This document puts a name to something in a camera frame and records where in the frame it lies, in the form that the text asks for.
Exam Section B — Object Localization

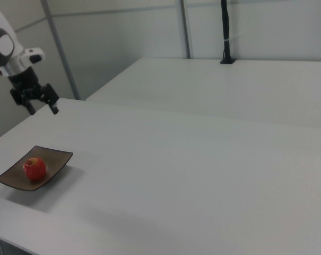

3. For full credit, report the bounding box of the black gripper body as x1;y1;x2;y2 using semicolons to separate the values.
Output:
7;66;44;101

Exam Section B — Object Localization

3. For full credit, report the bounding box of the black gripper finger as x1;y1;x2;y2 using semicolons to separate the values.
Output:
10;88;37;116
40;83;60;115

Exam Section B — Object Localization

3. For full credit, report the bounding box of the red apple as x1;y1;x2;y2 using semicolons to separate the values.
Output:
22;157;48;182

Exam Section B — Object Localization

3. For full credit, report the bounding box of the square brown ceramic plate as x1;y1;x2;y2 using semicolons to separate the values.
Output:
0;144;74;193

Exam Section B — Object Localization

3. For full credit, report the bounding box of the white adjacent table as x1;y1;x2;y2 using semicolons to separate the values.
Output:
85;57;321;131

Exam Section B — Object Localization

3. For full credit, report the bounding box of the grey partition post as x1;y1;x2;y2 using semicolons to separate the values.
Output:
179;0;191;59
40;0;81;101

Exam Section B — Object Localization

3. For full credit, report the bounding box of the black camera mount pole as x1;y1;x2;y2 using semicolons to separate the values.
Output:
219;0;237;65

